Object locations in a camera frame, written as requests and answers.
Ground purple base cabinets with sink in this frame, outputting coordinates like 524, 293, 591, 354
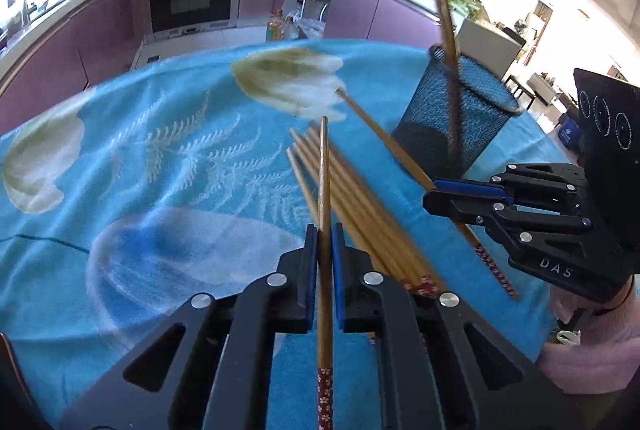
0, 0, 151, 136

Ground blue shopping bag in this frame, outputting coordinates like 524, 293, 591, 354
556, 120, 583, 150

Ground bundle of bamboo chopsticks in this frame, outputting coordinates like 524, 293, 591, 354
286, 125, 446, 296

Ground dark cooking oil bottle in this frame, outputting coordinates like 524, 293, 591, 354
280, 15, 301, 42

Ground yellow cooking oil bottle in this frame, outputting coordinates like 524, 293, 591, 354
265, 10, 283, 42

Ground clear plastic bag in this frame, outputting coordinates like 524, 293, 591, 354
295, 13, 326, 38

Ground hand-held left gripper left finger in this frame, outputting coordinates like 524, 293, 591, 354
60, 224, 321, 430

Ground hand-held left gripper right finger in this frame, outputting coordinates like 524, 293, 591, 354
332, 223, 586, 430

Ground blue floral tablecloth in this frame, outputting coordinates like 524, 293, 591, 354
0, 38, 566, 430

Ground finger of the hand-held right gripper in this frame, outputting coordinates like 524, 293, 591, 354
424, 193, 596, 261
435, 164, 588, 206

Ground dark wooden object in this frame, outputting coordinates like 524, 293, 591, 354
0, 332, 51, 430

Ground black mesh holder cup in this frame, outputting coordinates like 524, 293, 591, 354
390, 44, 525, 178

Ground purple peninsula base cabinets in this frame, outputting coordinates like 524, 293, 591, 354
239, 0, 526, 78

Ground black bar stool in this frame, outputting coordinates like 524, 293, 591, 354
502, 73, 536, 104

